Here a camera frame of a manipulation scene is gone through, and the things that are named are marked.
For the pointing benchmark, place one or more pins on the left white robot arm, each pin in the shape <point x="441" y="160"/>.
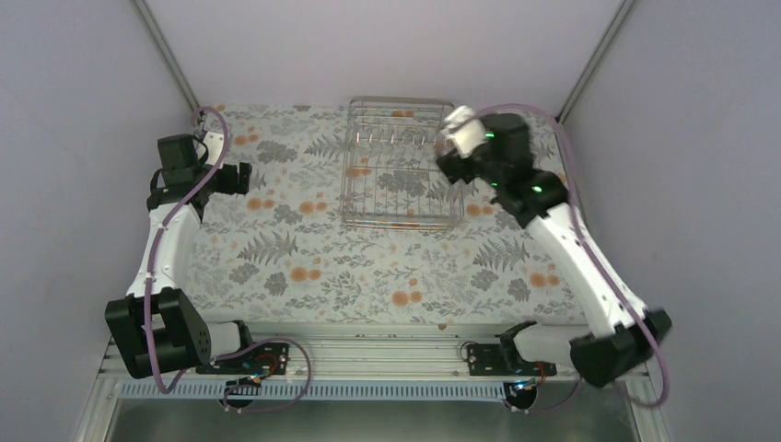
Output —
<point x="179" y="192"/>

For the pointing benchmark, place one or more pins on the grey slotted cable duct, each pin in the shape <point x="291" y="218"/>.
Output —
<point x="322" y="390"/>

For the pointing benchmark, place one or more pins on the wire dish rack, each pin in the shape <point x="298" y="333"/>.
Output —
<point x="391" y="179"/>

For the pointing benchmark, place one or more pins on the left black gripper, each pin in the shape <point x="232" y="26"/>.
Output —
<point x="229" y="186"/>

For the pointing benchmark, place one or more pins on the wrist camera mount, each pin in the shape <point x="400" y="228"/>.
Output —
<point x="208" y="146"/>
<point x="464" y="130"/>

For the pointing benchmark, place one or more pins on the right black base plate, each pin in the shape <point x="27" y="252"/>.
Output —
<point x="489" y="360"/>

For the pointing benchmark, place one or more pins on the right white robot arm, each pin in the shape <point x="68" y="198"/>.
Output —
<point x="623" y="332"/>

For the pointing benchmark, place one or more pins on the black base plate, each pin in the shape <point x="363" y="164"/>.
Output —
<point x="489" y="360"/>
<point x="260" y="361"/>

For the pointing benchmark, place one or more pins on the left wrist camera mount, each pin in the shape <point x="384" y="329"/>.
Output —
<point x="208" y="146"/>

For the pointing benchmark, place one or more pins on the floral tablecloth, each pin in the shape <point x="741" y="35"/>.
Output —
<point x="283" y="253"/>

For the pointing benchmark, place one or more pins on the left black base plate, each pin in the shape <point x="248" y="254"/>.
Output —
<point x="260" y="361"/>

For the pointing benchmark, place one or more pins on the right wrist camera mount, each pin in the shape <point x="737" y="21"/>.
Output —
<point x="464" y="130"/>

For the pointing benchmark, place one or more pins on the aluminium rail frame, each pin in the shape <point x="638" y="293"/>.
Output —
<point x="378" y="352"/>

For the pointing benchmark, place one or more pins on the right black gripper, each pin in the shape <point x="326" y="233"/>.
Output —
<point x="449" y="166"/>

